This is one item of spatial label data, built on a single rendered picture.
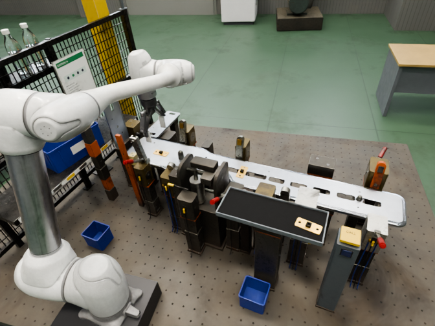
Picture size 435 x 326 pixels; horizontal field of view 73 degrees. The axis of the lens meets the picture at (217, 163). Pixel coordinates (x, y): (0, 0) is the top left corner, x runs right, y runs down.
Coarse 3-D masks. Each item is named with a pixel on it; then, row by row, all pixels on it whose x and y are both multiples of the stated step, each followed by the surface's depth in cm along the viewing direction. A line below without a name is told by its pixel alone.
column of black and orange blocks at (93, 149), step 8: (88, 128) 147; (88, 136) 148; (88, 144) 150; (96, 144) 154; (88, 152) 154; (96, 152) 155; (96, 160) 157; (96, 168) 162; (104, 168) 163; (104, 176) 164; (104, 184) 169; (112, 184) 172; (112, 192) 174; (112, 200) 176
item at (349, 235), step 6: (342, 228) 96; (348, 228) 96; (342, 234) 95; (348, 234) 94; (354, 234) 94; (360, 234) 94; (342, 240) 93; (348, 240) 93; (354, 240) 93; (360, 240) 93
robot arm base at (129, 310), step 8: (136, 288) 121; (136, 296) 118; (128, 304) 113; (80, 312) 113; (88, 312) 112; (120, 312) 110; (128, 312) 111; (136, 312) 112; (96, 320) 110; (104, 320) 109; (112, 320) 110; (120, 320) 111
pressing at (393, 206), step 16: (144, 144) 167; (160, 144) 166; (176, 144) 165; (160, 160) 155; (176, 160) 154; (224, 160) 152; (240, 160) 152; (272, 176) 141; (288, 176) 140; (304, 176) 139; (336, 192) 130; (352, 192) 130; (368, 192) 129; (384, 192) 129; (336, 208) 123; (352, 208) 123; (368, 208) 122; (384, 208) 122; (400, 208) 121; (400, 224) 115
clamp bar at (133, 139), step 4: (132, 136) 136; (136, 136) 136; (140, 136) 138; (132, 140) 135; (136, 140) 135; (132, 144) 138; (136, 144) 137; (140, 144) 138; (136, 148) 139; (140, 148) 139; (136, 152) 142; (140, 152) 140; (144, 152) 143; (140, 156) 143; (144, 156) 143; (144, 160) 145
